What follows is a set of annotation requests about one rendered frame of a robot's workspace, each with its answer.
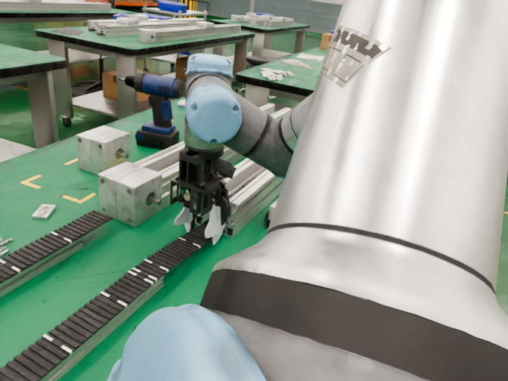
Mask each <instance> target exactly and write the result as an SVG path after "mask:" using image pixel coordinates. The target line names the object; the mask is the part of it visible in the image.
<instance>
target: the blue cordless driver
mask: <svg viewBox="0 0 508 381"><path fill-rule="evenodd" d="M118 80H120V81H125V84H126V85H127V86H129V87H131V88H134V89H135V90H136V92H140V93H145V94H150V96H149V97H148V100H149V105H150V106H152V112H153V121H150V120H149V121H147V122H146V123H145V124H143V125H142V127H141V128H140V129H139V130H137V131H136V133H135V139H136V144H137V145H140V146H145V147H152V148H156V149H161V150H165V149H166V148H168V147H171V146H173V145H176V144H178V143H179V130H175V125H173V124H172V119H173V115H172V104H171V101H170V100H169V99H168V98H174V99H175V98H177V99H179V98H181V97H182V95H183V92H184V83H183V82H182V80H181V79H177V78H172V77H168V76H159V75H154V74H149V73H147V74H146V73H137V74H136V75H130V76H126V77H125V78H124V79H121V78H118Z"/></svg>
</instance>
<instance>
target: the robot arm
mask: <svg viewBox="0 0 508 381"><path fill-rule="evenodd" d="M232 73H233V63H232V61H231V60H230V59H229V58H227V57H223V56H220V55H215V54H192V55H191V56H190V57H189V58H188V60H187V72H186V73H185V75H186V77H187V78H186V95H185V115H184V117H185V118H184V139H183V141H184V150H183V151H180V152H179V171H178V176H177V177H175V178H173V179H171V182H170V205H172V204H173V203H176V202H177V201H179V203H180V204H181V205H183V206H184V208H183V210H182V211H181V213H180V214H179V215H178V217H177V218H176V219H175V226H177V225H182V224H184V226H185V228H186V231H187V232H189V231H190V230H192V229H194V227H195V218H196V217H197V215H199V214H200V217H202V216H204V215H205V214H207V213H209V223H208V225H207V226H206V229H205V238H210V237H212V245H215V244H216V243H217V241H218V240H219V238H220V236H221V234H222V231H223V230H224V227H225V223H226V221H227V219H228V214H229V212H230V208H231V203H230V199H229V196H228V190H226V189H225V185H226V184H227V183H226V182H225V180H224V179H223V178H231V179H232V178H233V176H234V173H235V171H236V168H235V167H233V166H232V164H231V163H229V162H228V161H227V160H222V159H220V157H222V156H223V155H224V148H225V146H226V147H229V148H230V149H232V150H234V151H235V152H237V153H239V154H240V155H243V156H244V157H246V158H247V159H249V160H252V161H253V162H254V163H257V164H258V165H260V166H261V167H263V168H265V169H267V170H268V171H270V172H271V173H272V174H273V175H275V176H277V177H278V178H283V179H284V182H283V186H282V188H281V191H280V195H279V197H278V200H277V204H276V206H275V209H274V213H273V215H272V218H271V222H270V225H269V227H268V231H267V234H266V236H265V237H264V238H263V239H262V240H261V241H259V242H258V243H257V244H255V245H253V246H251V247H249V248H247V249H244V250H242V251H240V252H238V253H236V254H234V255H232V256H229V257H227V258H226V259H223V260H221V261H220V262H217V263H216V265H215V266H214V268H213V270H212V273H211V275H210V278H209V281H208V283H207V286H206V289H205V292H204V294H203V298H202V300H201V302H200V305H194V304H186V305H181V306H178V307H166V308H161V309H159V310H157V311H155V312H153V313H152V314H150V315H149V316H148V317H146V318H145V319H144V320H143V321H142V322H141V323H140V324H139V325H138V326H137V328H136V329H135V331H134V332H133V333H132V334H131V336H130V337H129V339H128V341H127V342H126V344H125V346H124V349H123V353H122V358H121V359H119V360H118V361H117V362H116V363H115V364H114V366H113V369H112V370H111V372H110V375H109V377H108V379H107V381H508V316H507V315H506V314H505V313H504V311H503V310H502V309H501V308H500V306H499V305H498V303H497V297H496V293H495V290H496V283H497V269H498V261H499V254H500V239H501V231H502V224H503V210H504V202H505V195H506V180H507V173H508V0H344V2H343V5H342V9H341V11H340V14H339V18H338V20H337V23H336V27H335V29H334V32H333V36H332V39H331V41H330V45H329V48H328V50H327V54H326V57H325V59H324V63H323V66H322V68H321V72H320V75H319V77H318V80H317V84H316V86H315V89H314V92H313V93H312V94H310V95H309V96H308V97H307V98H306V99H305V100H304V101H302V102H301V103H300V104H299V105H297V106H296V107H295V108H293V109H292V110H291V111H290V112H288V114H287V115H285V116H284V117H282V118H281V119H280V120H278V119H275V118H274V117H273V116H271V115H270V114H268V113H266V112H265V111H263V110H261V109H260V108H258V107H257V106H256V105H254V104H252V103H251V102H249V101H248V100H247V99H245V98H243V97H241V96H240V95H239V94H237V93H236V92H234V91H232V88H231V83H232V80H233V78H234V77H233V75H232ZM175 185H177V191H176V196H175V197H173V198H172V191H173V186H175ZM179 185H180V194H179V195H178V192H179ZM214 204H215V205H214ZM213 205H214V206H213Z"/></svg>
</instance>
